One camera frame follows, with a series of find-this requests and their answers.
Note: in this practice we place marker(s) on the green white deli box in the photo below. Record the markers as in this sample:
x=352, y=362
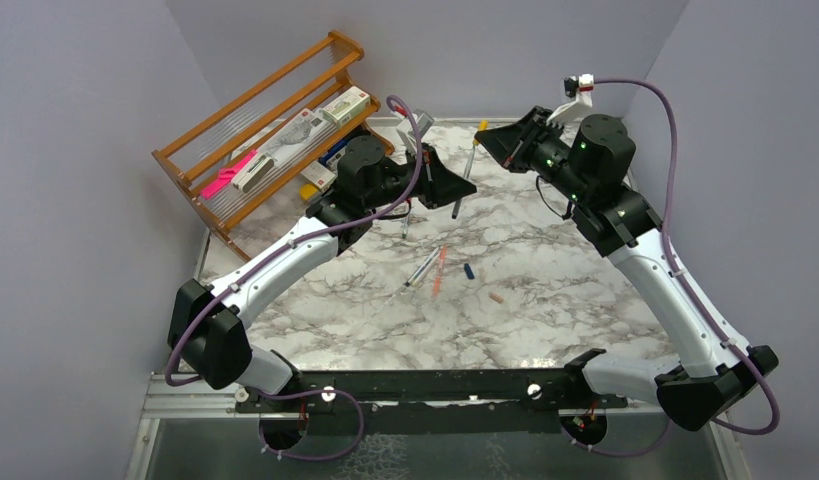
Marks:
x=346, y=106

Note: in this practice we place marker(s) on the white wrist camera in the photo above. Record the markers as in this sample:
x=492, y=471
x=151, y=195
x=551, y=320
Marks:
x=578, y=92
x=423, y=122

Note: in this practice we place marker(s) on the long white printed box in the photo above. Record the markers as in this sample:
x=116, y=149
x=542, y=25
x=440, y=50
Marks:
x=297, y=135

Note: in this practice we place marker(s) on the orange pen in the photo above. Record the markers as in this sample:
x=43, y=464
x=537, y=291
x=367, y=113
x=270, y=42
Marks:
x=439, y=271

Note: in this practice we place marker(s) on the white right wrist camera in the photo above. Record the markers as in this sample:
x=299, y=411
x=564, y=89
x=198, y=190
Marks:
x=578, y=92

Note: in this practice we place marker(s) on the beige deli staples box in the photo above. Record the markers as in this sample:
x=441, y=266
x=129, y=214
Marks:
x=319, y=176

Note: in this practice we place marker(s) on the thin white black pen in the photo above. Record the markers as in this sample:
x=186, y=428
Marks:
x=466, y=175

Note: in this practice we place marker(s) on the wooden shelf rack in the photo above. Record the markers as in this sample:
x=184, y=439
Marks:
x=197, y=160

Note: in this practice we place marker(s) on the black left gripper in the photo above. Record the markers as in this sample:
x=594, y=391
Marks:
x=438, y=184

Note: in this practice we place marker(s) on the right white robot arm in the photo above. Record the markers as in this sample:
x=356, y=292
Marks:
x=716, y=366

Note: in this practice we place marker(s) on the blue grey stapler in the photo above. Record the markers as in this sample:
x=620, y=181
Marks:
x=333, y=155

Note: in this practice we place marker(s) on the pink highlighter marker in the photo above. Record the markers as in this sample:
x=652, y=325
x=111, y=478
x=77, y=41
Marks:
x=225, y=176

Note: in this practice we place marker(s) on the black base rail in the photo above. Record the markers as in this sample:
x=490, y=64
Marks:
x=418, y=402

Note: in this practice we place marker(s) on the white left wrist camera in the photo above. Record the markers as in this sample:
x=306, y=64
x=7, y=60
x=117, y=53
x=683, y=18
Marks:
x=423, y=122

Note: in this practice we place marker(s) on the yellow grey eraser block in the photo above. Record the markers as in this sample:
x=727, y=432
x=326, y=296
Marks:
x=308, y=192

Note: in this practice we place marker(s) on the white blue tip marker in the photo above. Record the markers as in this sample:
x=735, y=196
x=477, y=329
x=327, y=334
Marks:
x=421, y=270

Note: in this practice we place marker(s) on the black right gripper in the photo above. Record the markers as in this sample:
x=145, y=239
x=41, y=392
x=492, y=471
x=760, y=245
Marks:
x=511, y=144

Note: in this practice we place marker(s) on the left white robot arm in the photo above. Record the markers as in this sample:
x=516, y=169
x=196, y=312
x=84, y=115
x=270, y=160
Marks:
x=209, y=323

